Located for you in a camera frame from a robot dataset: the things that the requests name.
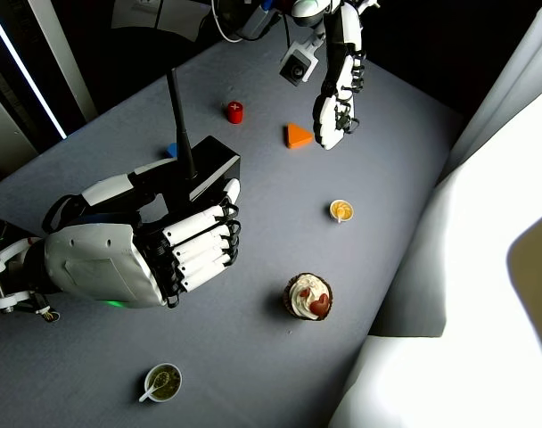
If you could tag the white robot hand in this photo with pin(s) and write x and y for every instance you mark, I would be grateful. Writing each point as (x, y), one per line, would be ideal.
(329, 120)
(97, 263)

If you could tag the black radio with antenna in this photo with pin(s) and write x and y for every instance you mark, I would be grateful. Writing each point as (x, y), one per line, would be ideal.
(213, 153)

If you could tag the orange triangle block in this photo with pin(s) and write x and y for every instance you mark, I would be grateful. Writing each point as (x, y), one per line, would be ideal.
(297, 136)

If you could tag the small cup of orange soup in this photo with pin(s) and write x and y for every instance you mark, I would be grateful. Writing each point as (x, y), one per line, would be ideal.
(341, 210)

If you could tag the red cylinder block white cross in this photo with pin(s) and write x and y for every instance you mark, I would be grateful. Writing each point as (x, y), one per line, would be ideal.
(235, 113)

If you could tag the grey adapter box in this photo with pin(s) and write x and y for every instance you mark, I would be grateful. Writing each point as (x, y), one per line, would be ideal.
(255, 22)

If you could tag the blue hexagon block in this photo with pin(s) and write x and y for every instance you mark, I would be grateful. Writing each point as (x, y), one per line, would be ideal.
(172, 150)

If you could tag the green soup bowl with spoon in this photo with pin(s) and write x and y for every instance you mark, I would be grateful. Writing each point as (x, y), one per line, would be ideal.
(164, 383)

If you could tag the toy cupcake with white cream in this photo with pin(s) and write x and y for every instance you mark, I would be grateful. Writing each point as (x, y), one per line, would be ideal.
(309, 296)

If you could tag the grey table cloth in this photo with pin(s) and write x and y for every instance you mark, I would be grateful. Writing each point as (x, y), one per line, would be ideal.
(253, 348)

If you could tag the white paper panel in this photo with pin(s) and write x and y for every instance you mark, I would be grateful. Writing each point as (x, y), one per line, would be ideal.
(164, 18)

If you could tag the bright light strip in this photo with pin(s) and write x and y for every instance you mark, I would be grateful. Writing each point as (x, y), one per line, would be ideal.
(21, 67)

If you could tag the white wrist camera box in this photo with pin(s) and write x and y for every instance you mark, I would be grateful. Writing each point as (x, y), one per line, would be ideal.
(298, 64)

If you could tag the white upright post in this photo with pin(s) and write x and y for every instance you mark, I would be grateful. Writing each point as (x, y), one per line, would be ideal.
(61, 49)

